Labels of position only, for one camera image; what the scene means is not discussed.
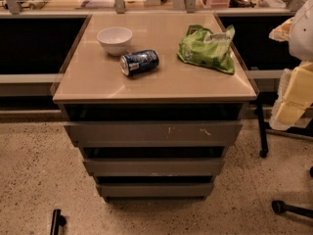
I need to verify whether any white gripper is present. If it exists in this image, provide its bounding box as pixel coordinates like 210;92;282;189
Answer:
269;18;313;131

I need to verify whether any grey drawer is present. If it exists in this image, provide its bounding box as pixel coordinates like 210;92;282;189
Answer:
83;158;224;176
96;183;213;198
65;120;243;148

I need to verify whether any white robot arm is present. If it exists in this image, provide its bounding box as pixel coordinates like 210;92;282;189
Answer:
269;0;313;131

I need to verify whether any grey drawer cabinet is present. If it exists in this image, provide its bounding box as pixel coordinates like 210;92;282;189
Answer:
52;12;259;204

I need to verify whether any grey top drawer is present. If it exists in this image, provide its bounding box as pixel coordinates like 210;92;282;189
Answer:
65;120;243;148

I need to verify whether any grey bottom drawer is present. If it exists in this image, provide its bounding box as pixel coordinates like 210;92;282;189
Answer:
96;183;213;198

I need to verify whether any black table leg with caster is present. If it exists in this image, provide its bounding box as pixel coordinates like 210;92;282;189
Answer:
256;99;268;158

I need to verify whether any green chip bag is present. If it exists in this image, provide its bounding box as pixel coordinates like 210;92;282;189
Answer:
177;24;235;75

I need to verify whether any black chair base leg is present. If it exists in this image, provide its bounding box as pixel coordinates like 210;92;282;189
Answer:
271;200;313;218

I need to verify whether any blue soda can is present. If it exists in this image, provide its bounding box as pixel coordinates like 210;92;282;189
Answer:
120;49;159;76

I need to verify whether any white ceramic bowl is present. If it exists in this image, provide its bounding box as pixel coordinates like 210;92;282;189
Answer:
97;26;133;56

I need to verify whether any black object on floor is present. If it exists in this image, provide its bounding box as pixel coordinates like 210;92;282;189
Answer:
50;209;67;235

